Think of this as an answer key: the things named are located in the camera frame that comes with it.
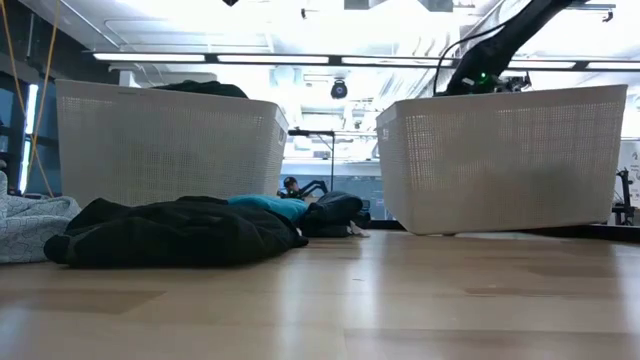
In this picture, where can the white vertical light tube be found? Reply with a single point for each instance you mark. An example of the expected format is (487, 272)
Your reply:
(29, 135)

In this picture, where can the background black robot arm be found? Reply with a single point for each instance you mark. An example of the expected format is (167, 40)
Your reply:
(314, 187)

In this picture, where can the round black ceiling camera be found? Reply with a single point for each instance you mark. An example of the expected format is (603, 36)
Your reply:
(339, 89)

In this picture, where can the teal cloth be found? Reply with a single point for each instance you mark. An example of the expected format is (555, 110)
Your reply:
(275, 205)

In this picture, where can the black sweatshirt garment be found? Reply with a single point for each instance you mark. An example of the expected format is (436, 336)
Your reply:
(175, 235)

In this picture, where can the white perforated laundry basket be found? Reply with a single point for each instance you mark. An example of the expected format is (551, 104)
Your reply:
(500, 165)
(165, 150)

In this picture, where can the small navy garment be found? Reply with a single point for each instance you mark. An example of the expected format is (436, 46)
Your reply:
(332, 212)

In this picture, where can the person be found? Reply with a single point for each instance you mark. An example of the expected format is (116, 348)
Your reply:
(290, 186)

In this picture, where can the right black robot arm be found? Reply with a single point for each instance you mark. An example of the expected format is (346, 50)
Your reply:
(492, 52)

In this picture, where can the long ceiling light fixture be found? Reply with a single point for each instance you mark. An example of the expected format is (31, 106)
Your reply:
(270, 58)

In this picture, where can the light grey patterned cloth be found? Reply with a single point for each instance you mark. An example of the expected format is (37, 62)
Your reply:
(30, 230)

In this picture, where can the dark ceiling vent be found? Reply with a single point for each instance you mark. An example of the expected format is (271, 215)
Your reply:
(436, 4)
(356, 3)

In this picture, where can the black pole stand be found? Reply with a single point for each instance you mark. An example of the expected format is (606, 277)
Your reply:
(332, 160)

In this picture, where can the background black equipment stand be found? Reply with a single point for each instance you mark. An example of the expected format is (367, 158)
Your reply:
(624, 200)

